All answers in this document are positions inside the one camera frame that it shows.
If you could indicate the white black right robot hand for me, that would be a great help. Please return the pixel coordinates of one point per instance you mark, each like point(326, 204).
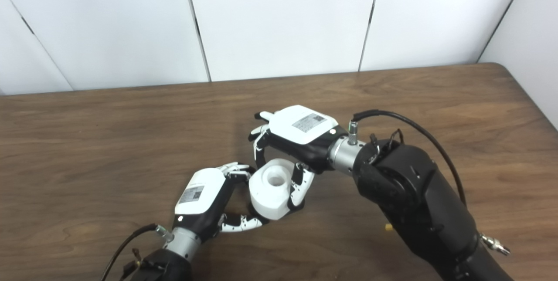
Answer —
point(301, 128)

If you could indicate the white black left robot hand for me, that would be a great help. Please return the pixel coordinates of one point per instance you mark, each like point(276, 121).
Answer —
point(200, 194)

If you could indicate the round white piece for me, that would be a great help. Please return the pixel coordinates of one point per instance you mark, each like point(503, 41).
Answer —
point(268, 196)

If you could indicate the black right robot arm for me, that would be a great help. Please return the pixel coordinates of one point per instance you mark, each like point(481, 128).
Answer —
point(418, 202)

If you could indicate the silver metal connector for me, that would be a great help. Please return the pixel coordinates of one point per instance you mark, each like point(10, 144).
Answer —
point(495, 244)

